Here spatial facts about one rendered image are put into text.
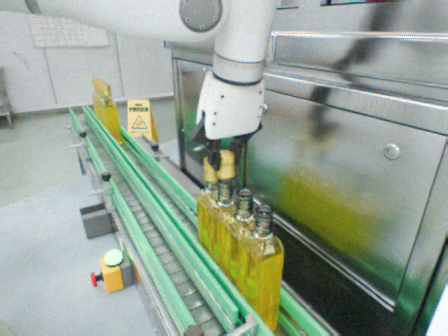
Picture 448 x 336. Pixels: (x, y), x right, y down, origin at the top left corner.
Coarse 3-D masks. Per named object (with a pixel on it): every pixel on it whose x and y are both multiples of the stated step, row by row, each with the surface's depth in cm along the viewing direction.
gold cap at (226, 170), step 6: (222, 150) 55; (228, 150) 55; (222, 156) 53; (228, 156) 53; (234, 156) 54; (222, 162) 53; (228, 162) 53; (234, 162) 54; (222, 168) 54; (228, 168) 54; (234, 168) 55; (216, 174) 55; (222, 174) 54; (228, 174) 54; (234, 174) 55
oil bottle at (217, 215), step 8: (216, 200) 60; (216, 208) 57; (224, 208) 57; (232, 208) 57; (208, 216) 60; (216, 216) 57; (224, 216) 56; (208, 224) 61; (216, 224) 57; (224, 224) 57; (208, 232) 62; (216, 232) 58; (208, 240) 63; (216, 240) 59; (216, 248) 60; (216, 256) 61; (216, 264) 62
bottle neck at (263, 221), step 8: (256, 208) 47; (264, 208) 49; (272, 208) 47; (256, 216) 47; (264, 216) 46; (272, 216) 47; (256, 224) 48; (264, 224) 47; (272, 224) 48; (256, 232) 48; (264, 232) 48
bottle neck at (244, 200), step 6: (240, 192) 53; (246, 192) 53; (252, 192) 52; (240, 198) 51; (246, 198) 51; (252, 198) 52; (240, 204) 52; (246, 204) 51; (252, 204) 52; (240, 210) 52; (246, 210) 52; (252, 210) 53; (240, 216) 53; (246, 216) 52; (252, 216) 54
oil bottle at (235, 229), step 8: (232, 216) 55; (232, 224) 53; (240, 224) 52; (248, 224) 52; (224, 232) 56; (232, 232) 53; (240, 232) 52; (248, 232) 52; (224, 240) 57; (232, 240) 54; (240, 240) 52; (224, 248) 58; (232, 248) 55; (224, 256) 59; (232, 256) 55; (224, 264) 59; (232, 264) 56; (224, 272) 60; (232, 272) 57; (232, 280) 58
